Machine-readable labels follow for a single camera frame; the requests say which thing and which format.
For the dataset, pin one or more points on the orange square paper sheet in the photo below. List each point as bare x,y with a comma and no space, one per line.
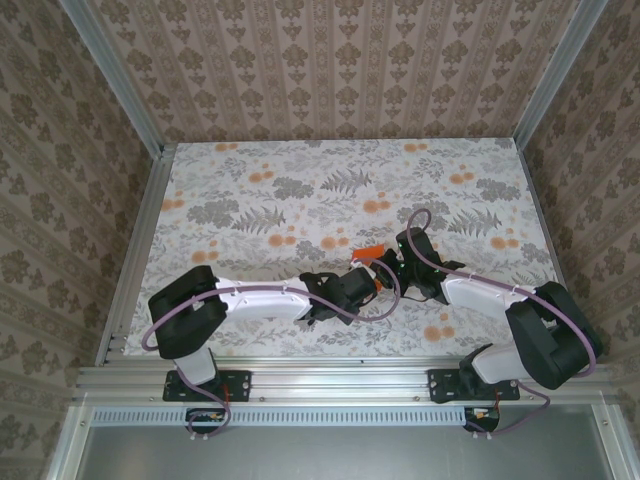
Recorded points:
370,252

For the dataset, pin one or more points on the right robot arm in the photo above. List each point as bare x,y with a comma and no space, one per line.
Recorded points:
540,340

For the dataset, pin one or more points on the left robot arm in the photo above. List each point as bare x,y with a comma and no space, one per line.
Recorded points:
265,302

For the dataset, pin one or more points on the floral patterned table cover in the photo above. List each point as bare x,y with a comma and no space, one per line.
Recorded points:
350,340

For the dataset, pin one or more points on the grey metal panel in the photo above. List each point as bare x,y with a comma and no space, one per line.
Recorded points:
350,455

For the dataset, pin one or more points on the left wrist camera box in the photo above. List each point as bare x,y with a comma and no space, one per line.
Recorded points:
357,262

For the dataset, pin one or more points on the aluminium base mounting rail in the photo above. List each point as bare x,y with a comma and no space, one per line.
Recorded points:
340,380

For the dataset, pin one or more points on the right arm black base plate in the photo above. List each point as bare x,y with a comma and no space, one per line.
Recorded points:
440,387

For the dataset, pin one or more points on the aluminium table side rail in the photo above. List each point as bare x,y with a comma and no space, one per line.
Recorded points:
140,240
547,240

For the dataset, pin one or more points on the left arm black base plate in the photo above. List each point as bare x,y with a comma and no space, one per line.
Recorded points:
240,385

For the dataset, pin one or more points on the aluminium frame upright post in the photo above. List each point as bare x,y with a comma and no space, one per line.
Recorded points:
557,80
115,80

